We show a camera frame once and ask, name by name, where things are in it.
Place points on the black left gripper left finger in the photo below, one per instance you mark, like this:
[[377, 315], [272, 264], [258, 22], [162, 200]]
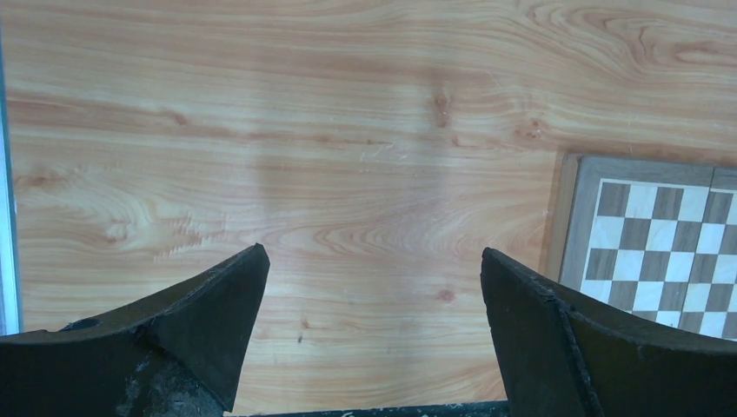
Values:
[[177, 352]]

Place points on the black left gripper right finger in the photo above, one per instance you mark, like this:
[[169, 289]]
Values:
[[562, 353]]

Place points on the wooden chessboard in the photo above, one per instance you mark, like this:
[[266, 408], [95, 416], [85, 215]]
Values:
[[654, 239]]

